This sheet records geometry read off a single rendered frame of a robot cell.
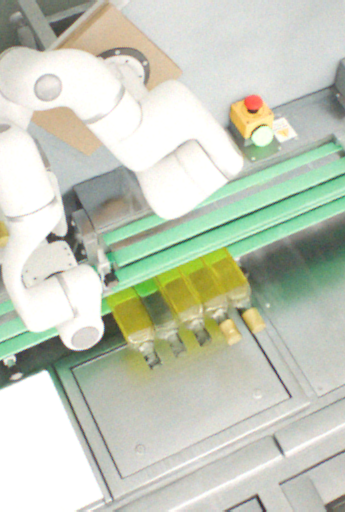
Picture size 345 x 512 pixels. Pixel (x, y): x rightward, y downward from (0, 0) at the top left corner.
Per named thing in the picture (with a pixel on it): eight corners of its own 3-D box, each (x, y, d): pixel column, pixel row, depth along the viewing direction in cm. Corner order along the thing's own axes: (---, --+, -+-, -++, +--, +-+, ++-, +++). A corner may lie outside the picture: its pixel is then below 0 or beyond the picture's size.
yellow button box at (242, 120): (227, 124, 176) (243, 147, 172) (229, 101, 170) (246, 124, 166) (255, 113, 177) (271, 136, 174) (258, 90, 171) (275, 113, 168)
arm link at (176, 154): (108, 148, 135) (149, 216, 127) (169, 99, 132) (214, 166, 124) (135, 169, 143) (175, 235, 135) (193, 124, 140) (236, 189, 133)
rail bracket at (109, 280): (86, 267, 170) (110, 313, 164) (78, 223, 156) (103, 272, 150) (99, 262, 171) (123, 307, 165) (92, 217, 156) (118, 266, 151)
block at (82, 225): (72, 238, 172) (85, 263, 169) (67, 213, 164) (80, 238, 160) (87, 232, 173) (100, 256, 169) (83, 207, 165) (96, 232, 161)
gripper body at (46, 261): (39, 316, 143) (20, 278, 150) (91, 294, 145) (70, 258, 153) (29, 288, 138) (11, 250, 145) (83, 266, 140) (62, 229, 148)
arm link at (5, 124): (107, 177, 122) (75, 156, 134) (60, 45, 112) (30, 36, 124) (11, 222, 117) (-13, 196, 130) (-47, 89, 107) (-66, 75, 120)
